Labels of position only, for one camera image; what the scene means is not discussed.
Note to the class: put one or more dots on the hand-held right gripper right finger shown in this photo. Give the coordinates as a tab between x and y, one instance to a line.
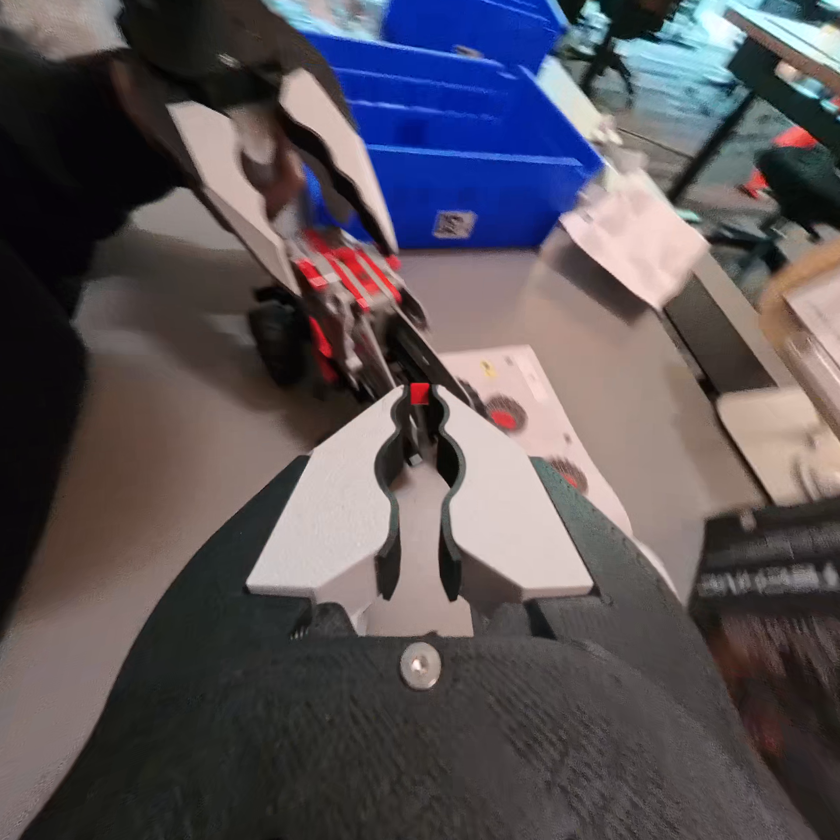
518	525

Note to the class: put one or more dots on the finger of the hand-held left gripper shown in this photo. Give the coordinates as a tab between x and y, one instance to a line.
334	144
223	164

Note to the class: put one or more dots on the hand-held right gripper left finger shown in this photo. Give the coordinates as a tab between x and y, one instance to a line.
321	525

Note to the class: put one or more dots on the red grey toy monster truck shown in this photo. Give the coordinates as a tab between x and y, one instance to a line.
348	289

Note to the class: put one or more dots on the grey desk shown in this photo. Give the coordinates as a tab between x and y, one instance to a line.
197	426

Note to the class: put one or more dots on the blue plastic bin with tag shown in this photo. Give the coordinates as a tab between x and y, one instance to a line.
472	184

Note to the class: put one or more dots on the toy truck instruction booklet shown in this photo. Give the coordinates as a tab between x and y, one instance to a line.
525	380

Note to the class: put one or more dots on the black toy set box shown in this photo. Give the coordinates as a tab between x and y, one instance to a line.
768	590

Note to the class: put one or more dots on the white sign stand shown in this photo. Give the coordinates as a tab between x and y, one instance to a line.
768	433

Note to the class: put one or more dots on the black office chair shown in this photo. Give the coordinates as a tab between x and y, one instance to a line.
794	177
617	39

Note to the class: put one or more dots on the white crumpled paper bag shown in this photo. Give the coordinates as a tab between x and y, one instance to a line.
636	236

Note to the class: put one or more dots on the black framed table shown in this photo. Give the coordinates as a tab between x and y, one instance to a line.
774	65

